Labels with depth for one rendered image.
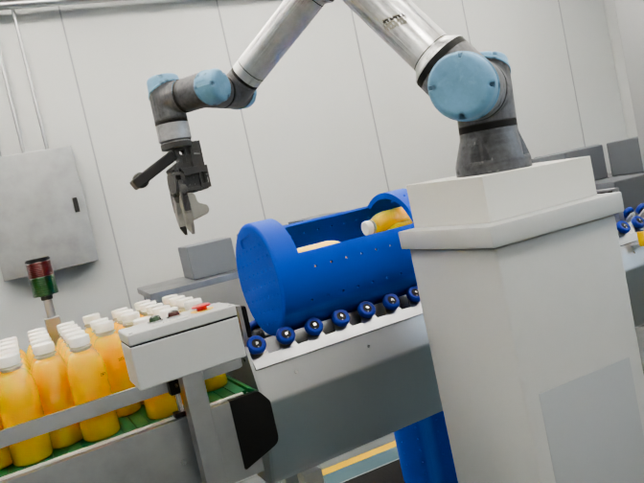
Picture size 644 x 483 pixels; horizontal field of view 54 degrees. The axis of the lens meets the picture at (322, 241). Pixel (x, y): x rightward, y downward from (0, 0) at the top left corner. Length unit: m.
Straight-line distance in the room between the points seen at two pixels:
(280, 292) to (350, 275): 0.18
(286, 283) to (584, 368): 0.64
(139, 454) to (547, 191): 0.92
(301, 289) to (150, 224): 3.46
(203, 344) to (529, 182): 0.67
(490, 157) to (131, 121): 3.89
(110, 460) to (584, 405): 0.89
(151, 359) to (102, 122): 3.85
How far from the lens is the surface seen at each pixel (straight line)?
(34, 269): 1.79
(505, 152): 1.28
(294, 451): 1.56
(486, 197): 1.18
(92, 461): 1.29
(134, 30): 5.10
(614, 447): 1.39
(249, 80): 1.51
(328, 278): 1.48
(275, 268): 1.43
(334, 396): 1.54
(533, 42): 6.71
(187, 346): 1.16
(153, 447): 1.30
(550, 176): 1.28
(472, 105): 1.15
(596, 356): 1.32
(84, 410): 1.29
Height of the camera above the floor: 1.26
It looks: 4 degrees down
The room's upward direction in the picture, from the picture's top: 12 degrees counter-clockwise
